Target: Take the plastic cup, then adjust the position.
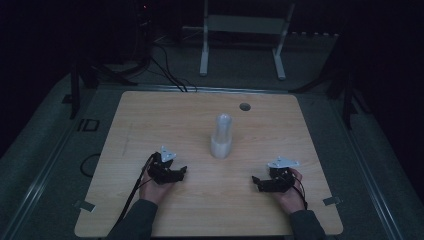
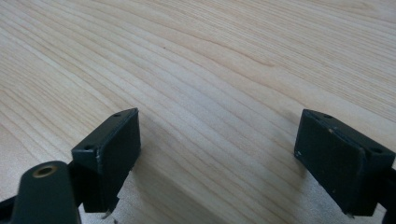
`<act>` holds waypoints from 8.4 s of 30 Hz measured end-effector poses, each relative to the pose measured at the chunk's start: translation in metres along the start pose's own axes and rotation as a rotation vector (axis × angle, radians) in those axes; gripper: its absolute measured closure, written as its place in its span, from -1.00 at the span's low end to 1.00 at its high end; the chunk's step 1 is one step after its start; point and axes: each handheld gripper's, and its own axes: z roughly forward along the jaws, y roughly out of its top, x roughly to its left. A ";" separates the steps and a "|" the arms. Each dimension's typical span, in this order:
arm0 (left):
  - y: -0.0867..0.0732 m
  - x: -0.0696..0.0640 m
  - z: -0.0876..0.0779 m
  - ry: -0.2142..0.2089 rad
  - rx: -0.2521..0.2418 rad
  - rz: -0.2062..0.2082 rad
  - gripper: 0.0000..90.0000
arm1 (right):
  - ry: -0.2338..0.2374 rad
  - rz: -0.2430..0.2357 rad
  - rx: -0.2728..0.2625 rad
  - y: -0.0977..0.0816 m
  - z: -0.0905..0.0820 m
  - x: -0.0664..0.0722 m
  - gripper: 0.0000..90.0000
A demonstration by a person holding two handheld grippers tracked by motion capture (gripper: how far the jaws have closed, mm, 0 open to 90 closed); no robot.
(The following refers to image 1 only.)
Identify grey tape piece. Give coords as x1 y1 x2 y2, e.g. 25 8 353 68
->
73 199 97 213
322 196 342 207

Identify black tripod stand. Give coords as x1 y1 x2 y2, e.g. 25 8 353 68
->
68 54 138 120
289 33 372 132

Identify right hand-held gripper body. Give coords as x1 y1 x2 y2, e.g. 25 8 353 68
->
263 155 300 194

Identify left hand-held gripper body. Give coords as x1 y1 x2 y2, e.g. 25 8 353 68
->
146 145 183 186

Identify person's right hand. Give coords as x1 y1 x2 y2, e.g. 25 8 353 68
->
271 167 307 215

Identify hand-held gripper cable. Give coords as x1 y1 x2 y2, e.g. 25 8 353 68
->
114 152 158 231
289 173 309 211

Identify person's left hand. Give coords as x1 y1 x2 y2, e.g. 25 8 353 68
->
138 173 176 205

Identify dark equipment with red light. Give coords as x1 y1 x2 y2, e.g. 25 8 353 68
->
132 0 155 69

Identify black floor cables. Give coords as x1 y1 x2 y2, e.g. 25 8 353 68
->
150 42 198 93

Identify left hand-held gripper cable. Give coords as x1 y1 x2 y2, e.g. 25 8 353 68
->
114 152 158 231

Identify stack of clear plastic cups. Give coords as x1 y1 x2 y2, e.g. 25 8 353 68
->
209 113 234 160

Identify white metal stand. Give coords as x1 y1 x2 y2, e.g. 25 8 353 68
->
199 0 296 81

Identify right hand-held gripper cable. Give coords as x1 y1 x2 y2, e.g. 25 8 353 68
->
289 173 309 211

